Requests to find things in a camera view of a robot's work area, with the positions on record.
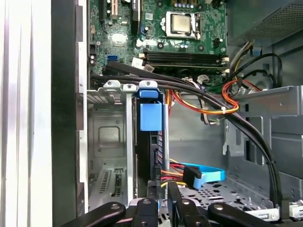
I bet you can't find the black cable bundle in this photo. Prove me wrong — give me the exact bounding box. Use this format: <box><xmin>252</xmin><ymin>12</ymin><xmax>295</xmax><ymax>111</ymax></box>
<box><xmin>91</xmin><ymin>60</ymin><xmax>284</xmax><ymax>213</ymax></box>

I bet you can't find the orange red power wire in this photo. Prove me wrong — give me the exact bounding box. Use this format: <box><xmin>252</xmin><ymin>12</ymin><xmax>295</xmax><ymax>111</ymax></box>
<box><xmin>160</xmin><ymin>79</ymin><xmax>262</xmax><ymax>189</ymax></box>

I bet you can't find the green motherboard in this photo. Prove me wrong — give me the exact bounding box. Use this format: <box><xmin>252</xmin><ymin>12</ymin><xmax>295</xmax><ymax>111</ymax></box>
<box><xmin>89</xmin><ymin>0</ymin><xmax>229</xmax><ymax>88</ymax></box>

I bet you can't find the black PC case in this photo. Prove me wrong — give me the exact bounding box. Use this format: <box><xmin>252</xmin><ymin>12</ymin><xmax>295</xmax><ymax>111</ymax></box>
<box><xmin>51</xmin><ymin>0</ymin><xmax>303</xmax><ymax>227</ymax></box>

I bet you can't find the black RAM stick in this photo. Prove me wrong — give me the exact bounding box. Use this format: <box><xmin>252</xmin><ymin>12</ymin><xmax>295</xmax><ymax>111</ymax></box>
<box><xmin>144</xmin><ymin>59</ymin><xmax>229</xmax><ymax>70</ymax></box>
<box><xmin>144</xmin><ymin>51</ymin><xmax>228</xmax><ymax>61</ymax></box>

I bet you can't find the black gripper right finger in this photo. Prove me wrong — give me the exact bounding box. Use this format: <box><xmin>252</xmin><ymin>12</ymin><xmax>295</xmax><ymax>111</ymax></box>
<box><xmin>167</xmin><ymin>181</ymin><xmax>275</xmax><ymax>227</ymax></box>

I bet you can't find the silver CPU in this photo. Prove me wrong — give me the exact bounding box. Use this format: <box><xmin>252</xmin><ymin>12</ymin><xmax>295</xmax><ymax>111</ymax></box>
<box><xmin>171</xmin><ymin>14</ymin><xmax>192</xmax><ymax>34</ymax></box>

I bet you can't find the black graphics card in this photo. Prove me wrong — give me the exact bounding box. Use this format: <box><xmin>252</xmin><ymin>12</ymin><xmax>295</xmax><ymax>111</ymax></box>
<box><xmin>129</xmin><ymin>0</ymin><xmax>143</xmax><ymax>37</ymax></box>

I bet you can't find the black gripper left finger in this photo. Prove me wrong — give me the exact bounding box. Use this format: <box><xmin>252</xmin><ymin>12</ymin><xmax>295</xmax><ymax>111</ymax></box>
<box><xmin>60</xmin><ymin>181</ymin><xmax>159</xmax><ymax>227</ymax></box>

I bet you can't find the CPU socket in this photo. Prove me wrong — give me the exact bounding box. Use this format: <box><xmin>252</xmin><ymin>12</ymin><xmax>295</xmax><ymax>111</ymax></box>
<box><xmin>165</xmin><ymin>10</ymin><xmax>204</xmax><ymax>40</ymax></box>

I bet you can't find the grey power supply unit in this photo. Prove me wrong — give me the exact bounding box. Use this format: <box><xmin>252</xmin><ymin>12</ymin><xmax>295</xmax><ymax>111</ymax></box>
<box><xmin>226</xmin><ymin>0</ymin><xmax>303</xmax><ymax>48</ymax></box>

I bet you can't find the metal optical drive cage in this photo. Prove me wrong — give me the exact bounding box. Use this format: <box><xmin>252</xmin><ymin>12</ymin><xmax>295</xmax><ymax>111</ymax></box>
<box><xmin>222</xmin><ymin>85</ymin><xmax>303</xmax><ymax>209</ymax></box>

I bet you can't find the blue data wire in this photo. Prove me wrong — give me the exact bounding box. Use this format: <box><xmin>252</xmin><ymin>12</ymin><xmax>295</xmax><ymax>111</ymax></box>
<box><xmin>179</xmin><ymin>162</ymin><xmax>225</xmax><ymax>190</ymax></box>

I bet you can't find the hard disk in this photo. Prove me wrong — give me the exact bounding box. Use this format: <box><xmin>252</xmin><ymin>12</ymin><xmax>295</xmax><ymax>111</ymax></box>
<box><xmin>134</xmin><ymin>87</ymin><xmax>170</xmax><ymax>206</ymax></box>

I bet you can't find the metal disk bay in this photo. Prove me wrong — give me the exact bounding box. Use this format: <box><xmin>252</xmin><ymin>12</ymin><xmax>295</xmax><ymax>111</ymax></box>
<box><xmin>86</xmin><ymin>79</ymin><xmax>171</xmax><ymax>213</ymax></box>

